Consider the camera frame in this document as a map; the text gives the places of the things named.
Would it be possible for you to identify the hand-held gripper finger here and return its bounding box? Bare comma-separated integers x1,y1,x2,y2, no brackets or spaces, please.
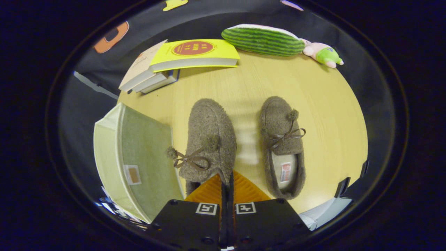
146,173,228,251
228,170,311,251

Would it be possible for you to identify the white fabric storage box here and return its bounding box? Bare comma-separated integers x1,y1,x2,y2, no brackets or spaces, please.
93,102,185,225

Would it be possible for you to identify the brown fuzzy slipper shoe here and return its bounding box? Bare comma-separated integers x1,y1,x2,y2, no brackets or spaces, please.
259,96,307,201
165,98,238,197

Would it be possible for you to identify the person's white clothing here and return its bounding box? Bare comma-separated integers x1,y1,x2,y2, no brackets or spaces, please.
299,197,353,231

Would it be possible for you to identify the dark blue book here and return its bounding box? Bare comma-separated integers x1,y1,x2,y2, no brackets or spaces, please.
140,69,181,95

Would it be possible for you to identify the grey book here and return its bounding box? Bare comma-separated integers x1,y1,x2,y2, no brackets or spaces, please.
132,71,172,93

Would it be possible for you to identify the yellow book with red circle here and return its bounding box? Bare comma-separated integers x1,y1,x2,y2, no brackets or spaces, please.
150,39,241,73

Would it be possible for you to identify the beige covered book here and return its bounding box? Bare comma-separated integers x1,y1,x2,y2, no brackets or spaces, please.
118,39,169,93

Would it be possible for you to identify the watermelon slice plush toy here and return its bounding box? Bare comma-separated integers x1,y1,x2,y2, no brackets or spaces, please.
221,24,306,58

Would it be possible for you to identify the pink and green plush toy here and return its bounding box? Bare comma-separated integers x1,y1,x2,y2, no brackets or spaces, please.
302,38,345,69

